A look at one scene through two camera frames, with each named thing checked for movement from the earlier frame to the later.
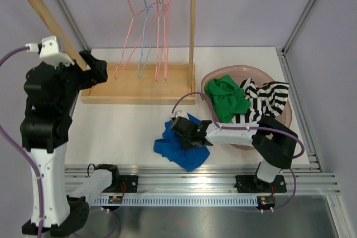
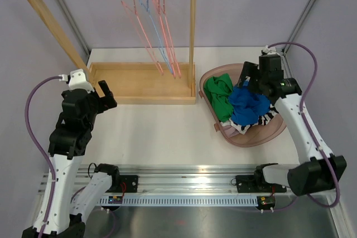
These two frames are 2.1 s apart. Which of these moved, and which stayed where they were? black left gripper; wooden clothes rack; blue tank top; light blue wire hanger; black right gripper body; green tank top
Moved: blue tank top; black right gripper body; black left gripper; light blue wire hanger
Stayed: green tank top; wooden clothes rack
